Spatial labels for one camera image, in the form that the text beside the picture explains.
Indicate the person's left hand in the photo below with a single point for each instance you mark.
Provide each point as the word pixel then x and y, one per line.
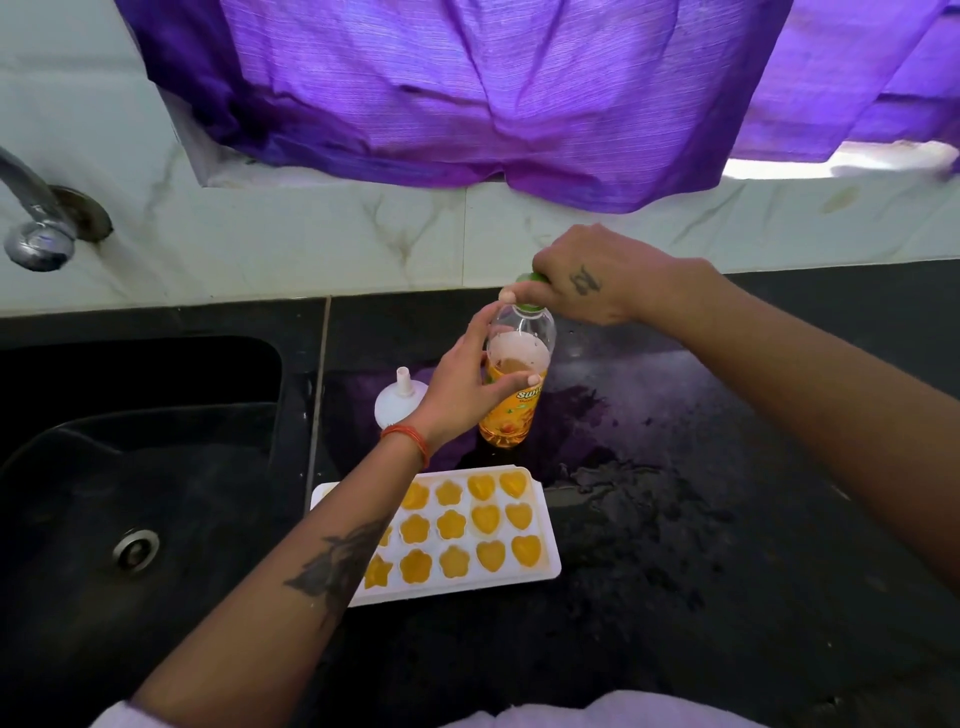
pixel 457 390

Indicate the person's right hand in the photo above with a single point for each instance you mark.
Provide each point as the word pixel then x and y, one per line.
pixel 622 277

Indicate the orange juice bottle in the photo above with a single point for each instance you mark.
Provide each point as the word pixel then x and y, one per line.
pixel 517 412

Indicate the white plastic funnel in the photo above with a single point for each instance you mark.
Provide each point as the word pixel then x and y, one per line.
pixel 394 405

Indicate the green bottle cap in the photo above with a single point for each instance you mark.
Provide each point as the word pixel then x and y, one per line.
pixel 531 306

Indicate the white ice cube tray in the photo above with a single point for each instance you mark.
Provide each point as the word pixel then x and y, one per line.
pixel 487 540

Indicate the person's right forearm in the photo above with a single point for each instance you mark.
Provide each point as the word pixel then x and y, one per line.
pixel 825 397

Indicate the person's left forearm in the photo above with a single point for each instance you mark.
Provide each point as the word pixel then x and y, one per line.
pixel 285 600

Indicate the purple curtain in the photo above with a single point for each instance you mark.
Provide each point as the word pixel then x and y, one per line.
pixel 487 90

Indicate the black stone sink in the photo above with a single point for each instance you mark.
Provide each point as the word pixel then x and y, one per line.
pixel 112 487

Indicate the pink striped shirt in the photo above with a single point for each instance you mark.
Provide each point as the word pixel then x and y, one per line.
pixel 615 712

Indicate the chrome sink drain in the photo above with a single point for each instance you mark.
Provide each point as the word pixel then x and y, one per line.
pixel 136 551

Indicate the chrome wall tap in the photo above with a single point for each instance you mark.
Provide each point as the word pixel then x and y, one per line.
pixel 41 244

